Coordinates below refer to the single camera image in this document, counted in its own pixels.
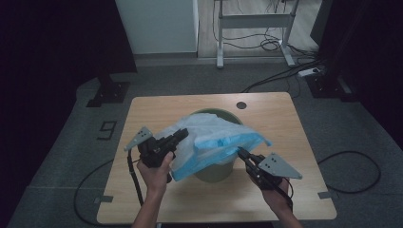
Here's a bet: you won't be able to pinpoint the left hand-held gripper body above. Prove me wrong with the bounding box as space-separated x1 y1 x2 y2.
124 126 179 169

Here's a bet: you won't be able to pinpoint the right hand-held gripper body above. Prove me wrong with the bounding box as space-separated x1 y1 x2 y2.
246 152 303 191

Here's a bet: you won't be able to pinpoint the white blue-edged plastic bag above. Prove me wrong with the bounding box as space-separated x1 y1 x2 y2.
155 112 273 182

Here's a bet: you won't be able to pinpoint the green plastic bin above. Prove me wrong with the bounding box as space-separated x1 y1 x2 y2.
189 107 244 183

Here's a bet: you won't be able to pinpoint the person's left hand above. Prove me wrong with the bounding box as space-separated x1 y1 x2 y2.
136 151 175 194

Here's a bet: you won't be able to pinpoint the person's right hand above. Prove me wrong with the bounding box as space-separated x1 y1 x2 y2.
250 176 293 214

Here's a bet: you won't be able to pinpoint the black stand base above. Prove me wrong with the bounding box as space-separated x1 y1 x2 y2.
305 72 359 103
86 74 131 108

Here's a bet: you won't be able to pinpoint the white power strip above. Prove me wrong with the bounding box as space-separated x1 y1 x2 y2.
297 66 321 78

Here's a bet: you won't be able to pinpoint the white cabinet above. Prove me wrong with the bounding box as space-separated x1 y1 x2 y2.
114 0 200 55

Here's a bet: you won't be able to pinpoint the dark curtain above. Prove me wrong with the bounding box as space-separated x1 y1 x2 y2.
312 0 403 150

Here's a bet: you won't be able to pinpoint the right hand-held gripper cable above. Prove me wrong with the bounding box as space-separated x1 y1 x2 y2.
275 178 295 212

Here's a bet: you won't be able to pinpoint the hand-held gripper cable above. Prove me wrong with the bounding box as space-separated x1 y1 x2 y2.
275 178 295 212
126 147 145 207

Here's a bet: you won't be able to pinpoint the left hand-held gripper cable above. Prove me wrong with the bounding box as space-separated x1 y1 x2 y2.
126 147 145 207

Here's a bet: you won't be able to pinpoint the black power strip cables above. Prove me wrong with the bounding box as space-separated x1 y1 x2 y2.
240 58 325 94

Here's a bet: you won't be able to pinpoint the black floor cable loop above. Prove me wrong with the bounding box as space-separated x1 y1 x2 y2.
73 159 115 227
317 150 382 195

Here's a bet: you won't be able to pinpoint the tangle of black cables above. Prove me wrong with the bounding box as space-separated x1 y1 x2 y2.
212 0 317 56

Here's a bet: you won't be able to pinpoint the white metal desk frame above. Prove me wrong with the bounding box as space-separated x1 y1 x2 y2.
214 0 300 69

